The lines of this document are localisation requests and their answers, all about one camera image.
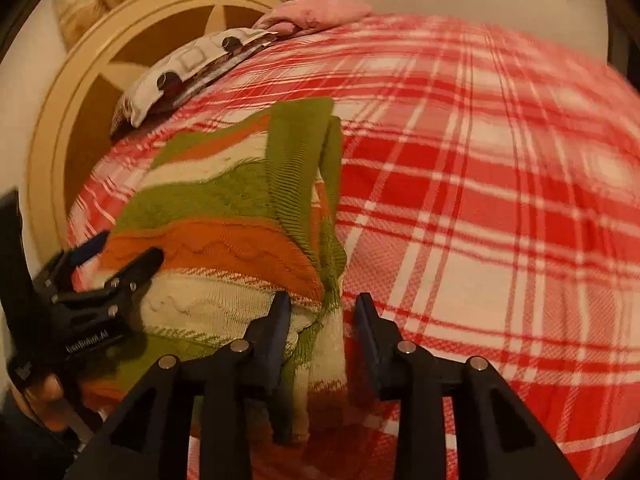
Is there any striped green orange white sweater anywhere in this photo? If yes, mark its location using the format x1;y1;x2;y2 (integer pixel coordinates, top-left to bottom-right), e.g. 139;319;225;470
80;98;346;446

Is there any person's left hand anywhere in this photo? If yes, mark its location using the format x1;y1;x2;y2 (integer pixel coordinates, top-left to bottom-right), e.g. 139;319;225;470
17;374;70;432

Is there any cream round wooden headboard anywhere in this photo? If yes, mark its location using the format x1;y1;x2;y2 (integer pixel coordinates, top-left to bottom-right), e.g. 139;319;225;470
25;0;282;262

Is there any white patterned pillow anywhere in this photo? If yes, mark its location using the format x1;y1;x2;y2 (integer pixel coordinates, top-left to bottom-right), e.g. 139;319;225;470
110;27;278;140

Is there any red white plaid bedspread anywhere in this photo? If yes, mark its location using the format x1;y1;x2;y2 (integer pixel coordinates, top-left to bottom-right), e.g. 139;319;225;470
68;15;639;479

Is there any pink pillow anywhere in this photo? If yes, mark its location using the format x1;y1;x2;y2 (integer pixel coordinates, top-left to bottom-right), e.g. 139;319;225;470
253;0;372;38

